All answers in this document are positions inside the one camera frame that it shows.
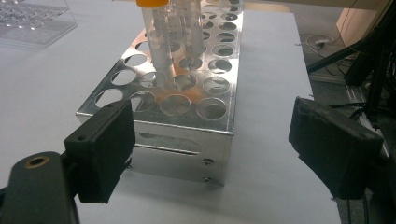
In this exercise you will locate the white work board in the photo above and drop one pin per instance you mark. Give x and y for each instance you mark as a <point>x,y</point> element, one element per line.
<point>267,130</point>

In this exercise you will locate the black metal stand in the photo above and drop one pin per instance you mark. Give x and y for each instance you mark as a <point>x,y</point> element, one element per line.
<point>373,53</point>

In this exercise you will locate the orange-capped clear test tube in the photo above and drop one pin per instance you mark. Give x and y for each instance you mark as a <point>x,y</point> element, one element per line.
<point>179,25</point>
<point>158,37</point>
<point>194,28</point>

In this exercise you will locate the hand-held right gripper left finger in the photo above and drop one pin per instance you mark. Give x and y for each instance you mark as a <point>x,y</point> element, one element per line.
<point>102,149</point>

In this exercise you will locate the wooden table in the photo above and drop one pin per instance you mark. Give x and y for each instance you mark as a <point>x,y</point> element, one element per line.
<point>267,6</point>

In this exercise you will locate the tan wooden panel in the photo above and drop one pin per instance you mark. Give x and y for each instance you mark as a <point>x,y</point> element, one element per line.
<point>358,28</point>

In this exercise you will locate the metal test tube rack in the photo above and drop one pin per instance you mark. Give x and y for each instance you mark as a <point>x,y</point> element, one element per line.
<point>186,146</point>

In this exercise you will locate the clear plastic test tube rack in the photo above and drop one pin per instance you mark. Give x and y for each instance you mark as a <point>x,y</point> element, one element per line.
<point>34,28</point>

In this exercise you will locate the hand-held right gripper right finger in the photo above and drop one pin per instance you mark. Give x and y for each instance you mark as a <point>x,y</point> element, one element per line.
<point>333,149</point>

